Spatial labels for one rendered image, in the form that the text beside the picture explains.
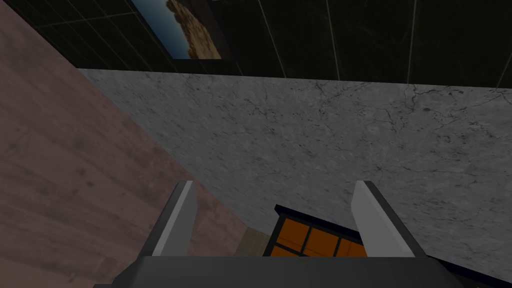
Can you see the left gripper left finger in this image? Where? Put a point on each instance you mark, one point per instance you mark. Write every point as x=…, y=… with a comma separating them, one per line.
x=174, y=224

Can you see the landscape wall picture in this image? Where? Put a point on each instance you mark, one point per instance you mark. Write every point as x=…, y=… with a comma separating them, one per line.
x=182, y=28

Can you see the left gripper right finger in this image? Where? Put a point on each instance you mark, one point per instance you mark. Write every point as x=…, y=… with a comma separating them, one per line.
x=380, y=228

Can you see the orange cupboard with black frame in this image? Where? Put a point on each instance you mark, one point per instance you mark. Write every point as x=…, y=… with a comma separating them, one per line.
x=312, y=240

